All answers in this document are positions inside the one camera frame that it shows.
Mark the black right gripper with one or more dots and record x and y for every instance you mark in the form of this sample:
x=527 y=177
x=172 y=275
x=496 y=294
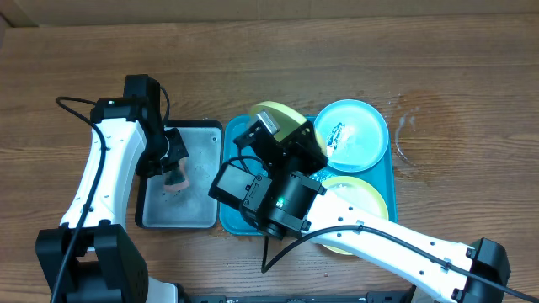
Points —
x=306 y=143

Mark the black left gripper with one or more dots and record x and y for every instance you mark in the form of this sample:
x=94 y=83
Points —
x=179 y=151

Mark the pink green scrub sponge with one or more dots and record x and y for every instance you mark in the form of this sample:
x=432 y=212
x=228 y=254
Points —
x=176 y=180

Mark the yellow plate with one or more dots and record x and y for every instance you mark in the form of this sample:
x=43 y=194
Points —
x=282 y=117
x=359 y=193

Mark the light blue plate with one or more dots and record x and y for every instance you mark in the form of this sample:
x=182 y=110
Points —
x=355 y=134

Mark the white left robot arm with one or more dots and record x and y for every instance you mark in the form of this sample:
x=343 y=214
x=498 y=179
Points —
x=89 y=257

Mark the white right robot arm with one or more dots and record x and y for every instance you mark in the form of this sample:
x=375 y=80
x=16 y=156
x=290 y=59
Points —
x=288 y=202

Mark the black metal wash tray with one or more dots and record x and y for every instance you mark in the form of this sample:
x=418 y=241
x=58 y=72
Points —
x=190 y=208

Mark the teal plastic serving tray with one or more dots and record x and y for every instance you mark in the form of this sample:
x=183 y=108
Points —
x=380 y=176

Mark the brown cardboard backboard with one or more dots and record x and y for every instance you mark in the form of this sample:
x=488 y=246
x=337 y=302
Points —
x=29 y=13

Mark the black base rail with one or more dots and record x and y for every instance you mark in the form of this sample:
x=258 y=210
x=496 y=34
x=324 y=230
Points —
x=397 y=296

